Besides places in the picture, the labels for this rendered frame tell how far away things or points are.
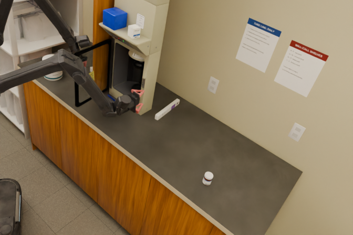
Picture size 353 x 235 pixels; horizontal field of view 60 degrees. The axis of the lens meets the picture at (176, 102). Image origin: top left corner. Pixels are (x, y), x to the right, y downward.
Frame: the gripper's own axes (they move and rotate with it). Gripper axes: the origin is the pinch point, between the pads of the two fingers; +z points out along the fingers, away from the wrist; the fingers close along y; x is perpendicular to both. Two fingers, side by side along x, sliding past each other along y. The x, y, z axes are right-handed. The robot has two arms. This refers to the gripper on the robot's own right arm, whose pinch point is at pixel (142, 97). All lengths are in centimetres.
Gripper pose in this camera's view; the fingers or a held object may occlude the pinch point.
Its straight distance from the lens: 184.4
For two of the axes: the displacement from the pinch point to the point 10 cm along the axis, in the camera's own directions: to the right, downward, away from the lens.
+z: 6.2, -3.9, 6.8
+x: -7.7, -4.7, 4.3
